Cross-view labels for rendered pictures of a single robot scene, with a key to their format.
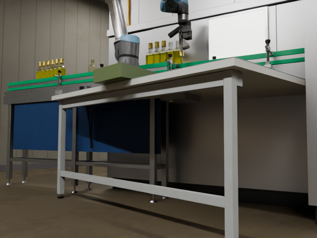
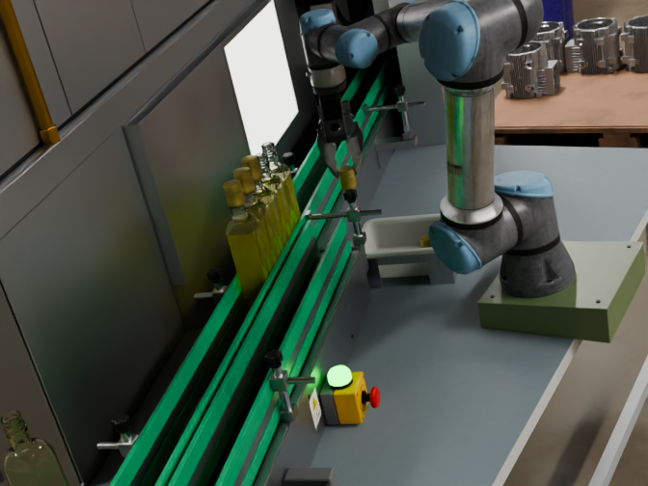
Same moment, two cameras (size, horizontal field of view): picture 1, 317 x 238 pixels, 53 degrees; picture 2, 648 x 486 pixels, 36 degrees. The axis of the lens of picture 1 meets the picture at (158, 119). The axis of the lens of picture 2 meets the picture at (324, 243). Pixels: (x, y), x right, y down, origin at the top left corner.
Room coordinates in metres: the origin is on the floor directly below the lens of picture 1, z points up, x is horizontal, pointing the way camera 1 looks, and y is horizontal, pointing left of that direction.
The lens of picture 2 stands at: (2.56, 1.81, 1.86)
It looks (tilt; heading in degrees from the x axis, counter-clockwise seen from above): 26 degrees down; 259
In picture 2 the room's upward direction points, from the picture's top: 13 degrees counter-clockwise
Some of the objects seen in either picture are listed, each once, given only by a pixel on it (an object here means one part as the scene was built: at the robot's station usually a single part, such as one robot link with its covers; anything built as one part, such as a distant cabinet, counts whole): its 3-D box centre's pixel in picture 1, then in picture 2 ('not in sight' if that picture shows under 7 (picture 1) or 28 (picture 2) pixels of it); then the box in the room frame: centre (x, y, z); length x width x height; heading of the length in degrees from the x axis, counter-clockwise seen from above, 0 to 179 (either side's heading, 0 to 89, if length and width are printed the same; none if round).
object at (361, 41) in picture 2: (169, 5); (355, 43); (2.05, -0.07, 1.32); 0.11 x 0.11 x 0.08; 17
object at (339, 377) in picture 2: not in sight; (338, 375); (2.31, 0.31, 0.84); 0.04 x 0.04 x 0.03
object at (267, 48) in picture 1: (268, 59); (397, 126); (1.83, -0.64, 0.90); 0.17 x 0.05 x 0.23; 150
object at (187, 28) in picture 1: (184, 30); (334, 108); (2.10, -0.18, 1.16); 0.09 x 0.08 x 0.12; 77
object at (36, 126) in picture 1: (83, 125); not in sight; (2.65, 0.63, 0.54); 1.59 x 0.18 x 0.43; 60
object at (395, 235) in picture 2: not in sight; (408, 249); (2.00, -0.14, 0.80); 0.22 x 0.17 x 0.09; 150
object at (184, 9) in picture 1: (182, 7); (321, 39); (2.10, -0.16, 1.32); 0.09 x 0.08 x 0.11; 107
